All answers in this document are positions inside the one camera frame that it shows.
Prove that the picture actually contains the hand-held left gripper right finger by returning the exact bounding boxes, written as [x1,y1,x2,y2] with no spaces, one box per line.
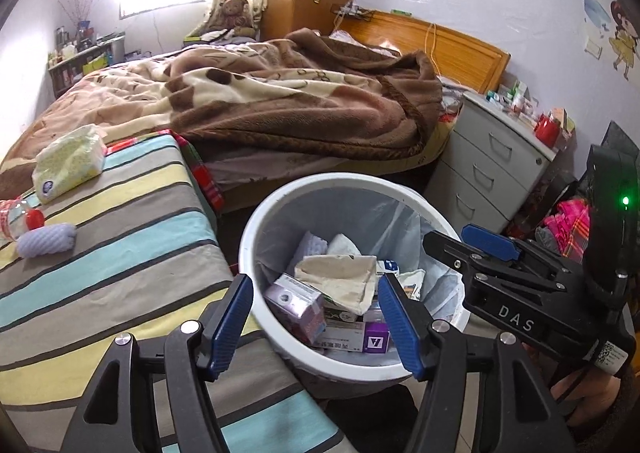
[378,275,572,453]

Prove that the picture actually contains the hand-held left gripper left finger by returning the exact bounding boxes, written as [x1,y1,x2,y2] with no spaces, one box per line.
[61,274,255,453]

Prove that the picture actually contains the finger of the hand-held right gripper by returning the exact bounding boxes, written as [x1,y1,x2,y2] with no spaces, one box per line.
[460,224,585,282]
[422,230,567,292]

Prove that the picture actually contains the small purple box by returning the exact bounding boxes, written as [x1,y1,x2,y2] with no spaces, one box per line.
[363,322,392,354]

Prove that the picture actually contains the snack wrapper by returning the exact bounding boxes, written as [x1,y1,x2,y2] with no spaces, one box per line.
[395,267,427,302]

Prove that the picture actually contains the white medicine box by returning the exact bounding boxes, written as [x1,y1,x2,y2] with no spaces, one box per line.
[315,320,367,353]

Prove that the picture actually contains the green beige small carton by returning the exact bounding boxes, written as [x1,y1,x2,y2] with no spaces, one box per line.
[322,305,362,325]

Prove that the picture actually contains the purple drink carton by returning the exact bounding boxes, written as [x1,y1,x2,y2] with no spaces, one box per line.
[264,273,327,346]

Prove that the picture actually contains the beige paper bag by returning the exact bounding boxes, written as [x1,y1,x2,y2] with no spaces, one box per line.
[294,254,378,316]

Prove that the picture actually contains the lavender knit cloth roll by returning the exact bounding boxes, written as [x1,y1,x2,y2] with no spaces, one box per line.
[298,231,329,268]
[16,222,78,259]

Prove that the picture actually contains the white trash bin with liner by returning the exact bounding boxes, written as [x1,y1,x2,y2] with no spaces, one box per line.
[238,172,474,382]

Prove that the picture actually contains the person's right forearm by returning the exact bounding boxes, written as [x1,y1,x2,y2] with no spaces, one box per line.
[551,372,640,440]

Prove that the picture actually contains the pink plaid cloth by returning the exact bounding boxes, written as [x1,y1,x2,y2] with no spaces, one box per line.
[541,200,594,265]

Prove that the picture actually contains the white nightstand with drawers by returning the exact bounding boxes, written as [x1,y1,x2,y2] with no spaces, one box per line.
[424,90,572,237]

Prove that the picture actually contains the red cup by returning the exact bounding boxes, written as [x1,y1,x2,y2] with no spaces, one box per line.
[534,112,562,150]

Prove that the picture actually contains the pile of small medicine boxes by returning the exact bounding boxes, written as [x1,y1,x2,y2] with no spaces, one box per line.
[485,80,543,121]

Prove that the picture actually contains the red plaid cloth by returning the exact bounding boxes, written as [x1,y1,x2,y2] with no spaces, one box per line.
[176,132,225,212]

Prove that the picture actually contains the wooden headboard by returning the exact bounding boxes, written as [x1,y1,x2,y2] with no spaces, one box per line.
[331,8,512,95]

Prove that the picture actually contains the brown plush blanket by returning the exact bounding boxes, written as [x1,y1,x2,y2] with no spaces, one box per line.
[162,27,444,165]

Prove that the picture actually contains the green tissue pack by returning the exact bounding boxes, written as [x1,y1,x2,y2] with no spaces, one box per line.
[31,124,109,204]

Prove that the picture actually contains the plastic bottle with red cap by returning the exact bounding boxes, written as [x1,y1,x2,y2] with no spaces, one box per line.
[0,198,46,242]

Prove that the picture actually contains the power strip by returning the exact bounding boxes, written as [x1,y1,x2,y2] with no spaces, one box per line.
[331,2,375,20]

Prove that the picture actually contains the cluttered side shelf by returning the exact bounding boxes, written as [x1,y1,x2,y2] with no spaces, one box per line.
[47,26,127,100]

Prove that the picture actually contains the brown teddy bear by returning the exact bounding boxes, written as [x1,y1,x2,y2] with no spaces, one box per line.
[206,0,257,40]

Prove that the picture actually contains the decorative dry branches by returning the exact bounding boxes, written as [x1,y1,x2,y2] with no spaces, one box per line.
[56,0,104,30]

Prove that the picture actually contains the orange cable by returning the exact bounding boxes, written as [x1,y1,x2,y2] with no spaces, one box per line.
[424,22,443,80]

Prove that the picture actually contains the cartoon wall sticker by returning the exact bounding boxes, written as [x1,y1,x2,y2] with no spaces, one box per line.
[581,0,640,80]

